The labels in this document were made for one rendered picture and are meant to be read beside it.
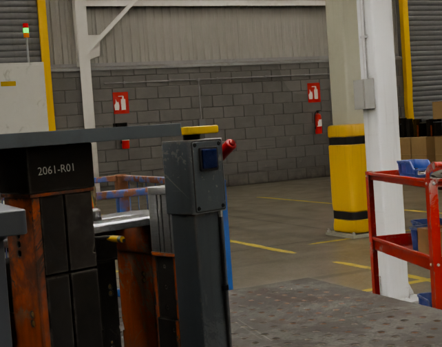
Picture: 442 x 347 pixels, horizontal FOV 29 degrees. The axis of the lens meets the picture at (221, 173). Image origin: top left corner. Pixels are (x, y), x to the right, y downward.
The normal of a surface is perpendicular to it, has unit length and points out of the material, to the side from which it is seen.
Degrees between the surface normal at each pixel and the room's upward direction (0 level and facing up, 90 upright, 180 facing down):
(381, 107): 90
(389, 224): 90
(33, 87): 90
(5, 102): 90
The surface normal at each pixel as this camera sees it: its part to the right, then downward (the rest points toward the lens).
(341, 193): -0.89, 0.08
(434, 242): 0.17, 0.04
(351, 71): 0.44, 0.02
